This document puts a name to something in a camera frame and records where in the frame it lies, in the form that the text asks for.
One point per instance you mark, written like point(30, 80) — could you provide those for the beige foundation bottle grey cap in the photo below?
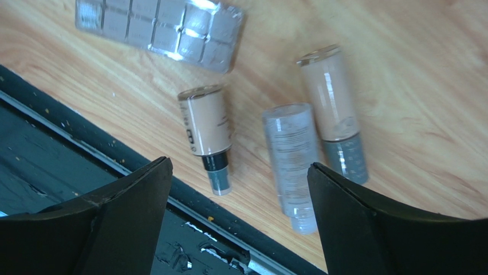
point(327, 82)

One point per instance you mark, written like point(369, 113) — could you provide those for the black table edge rail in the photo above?
point(50, 154)

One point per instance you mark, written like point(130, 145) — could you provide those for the beige foundation bottle black pump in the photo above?
point(208, 132)

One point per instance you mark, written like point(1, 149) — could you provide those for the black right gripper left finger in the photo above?
point(111, 230)

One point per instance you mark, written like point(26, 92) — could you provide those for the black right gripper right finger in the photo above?
point(365, 232)

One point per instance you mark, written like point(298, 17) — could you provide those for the clear frosted lotion bottle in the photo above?
point(292, 146)

